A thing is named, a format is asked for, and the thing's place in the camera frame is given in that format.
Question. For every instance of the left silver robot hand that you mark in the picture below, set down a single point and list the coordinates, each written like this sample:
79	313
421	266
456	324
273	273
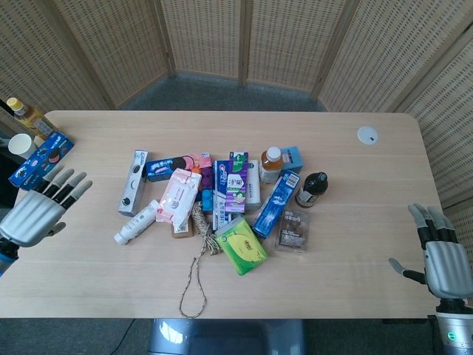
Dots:
35	214

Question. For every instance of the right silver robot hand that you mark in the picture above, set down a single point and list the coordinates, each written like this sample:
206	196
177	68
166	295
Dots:
443	259

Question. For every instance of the bamboo folding screen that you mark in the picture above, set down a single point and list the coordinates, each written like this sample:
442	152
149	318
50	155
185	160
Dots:
236	44

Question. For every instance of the brown soap box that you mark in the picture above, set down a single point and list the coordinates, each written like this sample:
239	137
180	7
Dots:
183	230

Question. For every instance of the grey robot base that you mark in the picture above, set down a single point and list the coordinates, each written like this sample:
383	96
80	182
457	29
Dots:
225	338

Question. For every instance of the teal blue small box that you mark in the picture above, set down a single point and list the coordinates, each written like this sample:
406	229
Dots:
208	199

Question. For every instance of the white cap tea bottle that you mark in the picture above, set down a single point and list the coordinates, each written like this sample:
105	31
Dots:
271	164

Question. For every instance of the purple green toothpaste box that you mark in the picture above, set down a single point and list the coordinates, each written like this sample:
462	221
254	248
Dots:
236	183

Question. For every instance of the pink wet wipes pack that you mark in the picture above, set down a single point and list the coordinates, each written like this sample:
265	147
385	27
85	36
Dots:
178	197

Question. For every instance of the white Oreo box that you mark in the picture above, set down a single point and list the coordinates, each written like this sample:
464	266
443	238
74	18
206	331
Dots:
133	183

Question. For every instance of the green tissue pack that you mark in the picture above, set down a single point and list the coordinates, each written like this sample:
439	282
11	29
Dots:
242	247

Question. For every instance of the purple packet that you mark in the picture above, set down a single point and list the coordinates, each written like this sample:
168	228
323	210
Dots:
207	179

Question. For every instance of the yellow cap juice bottle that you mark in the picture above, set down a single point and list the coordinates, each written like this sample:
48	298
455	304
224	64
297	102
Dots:
31	116

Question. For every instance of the blue Oreo box pink cookie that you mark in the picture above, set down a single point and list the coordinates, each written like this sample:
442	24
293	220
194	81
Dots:
168	166

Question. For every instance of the white rectangular box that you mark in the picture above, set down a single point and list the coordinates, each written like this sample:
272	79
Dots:
253	185

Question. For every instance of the small white bottle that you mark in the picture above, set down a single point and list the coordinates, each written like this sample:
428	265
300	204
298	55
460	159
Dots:
136	222

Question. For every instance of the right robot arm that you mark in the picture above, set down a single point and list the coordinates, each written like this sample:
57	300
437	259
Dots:
454	325

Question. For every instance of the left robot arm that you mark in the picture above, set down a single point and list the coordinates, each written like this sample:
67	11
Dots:
6	255

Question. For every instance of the dark blue toothpaste box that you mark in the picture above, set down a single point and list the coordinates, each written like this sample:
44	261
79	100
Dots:
275	205

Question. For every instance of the clear box brown snacks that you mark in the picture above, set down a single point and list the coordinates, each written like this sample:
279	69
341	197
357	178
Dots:
293	231

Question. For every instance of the white blue toothpaste box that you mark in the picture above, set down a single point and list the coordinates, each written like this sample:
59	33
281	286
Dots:
220	199

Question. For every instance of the large blue Oreo box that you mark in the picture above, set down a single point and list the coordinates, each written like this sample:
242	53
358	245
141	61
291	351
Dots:
41	159

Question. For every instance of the dark brown glass bottle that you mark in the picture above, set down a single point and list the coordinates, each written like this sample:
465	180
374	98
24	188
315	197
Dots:
312	190

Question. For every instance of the light blue small box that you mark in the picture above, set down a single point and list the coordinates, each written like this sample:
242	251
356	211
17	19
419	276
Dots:
293	157

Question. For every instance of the white paper cup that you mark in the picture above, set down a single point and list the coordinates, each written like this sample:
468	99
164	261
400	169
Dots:
20	145

